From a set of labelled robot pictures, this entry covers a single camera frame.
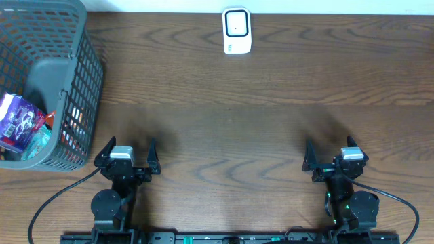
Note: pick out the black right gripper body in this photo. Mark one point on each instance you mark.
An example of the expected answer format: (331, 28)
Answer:
(323, 170)

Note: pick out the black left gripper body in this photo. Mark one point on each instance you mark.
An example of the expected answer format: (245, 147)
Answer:
(128, 171)

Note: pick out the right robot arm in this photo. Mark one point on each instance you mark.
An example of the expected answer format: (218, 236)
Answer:
(354, 212)

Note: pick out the purple snack package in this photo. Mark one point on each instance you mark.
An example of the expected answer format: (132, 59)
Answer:
(20, 120)

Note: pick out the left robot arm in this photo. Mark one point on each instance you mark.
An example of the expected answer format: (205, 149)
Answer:
(113, 208)

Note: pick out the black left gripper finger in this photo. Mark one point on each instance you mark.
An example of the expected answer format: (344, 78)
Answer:
(152, 158)
(103, 157)

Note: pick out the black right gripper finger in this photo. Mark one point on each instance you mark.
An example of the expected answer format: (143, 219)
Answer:
(310, 159)
(351, 142)

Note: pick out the grey plastic mesh basket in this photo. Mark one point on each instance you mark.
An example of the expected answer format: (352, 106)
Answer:
(48, 59)

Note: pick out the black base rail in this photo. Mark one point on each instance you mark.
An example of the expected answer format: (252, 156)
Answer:
(298, 236)

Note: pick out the green snack wrapper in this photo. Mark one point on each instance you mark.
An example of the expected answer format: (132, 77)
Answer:
(38, 142)

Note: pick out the orange snack bar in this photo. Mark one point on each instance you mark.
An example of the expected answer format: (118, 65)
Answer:
(49, 119)

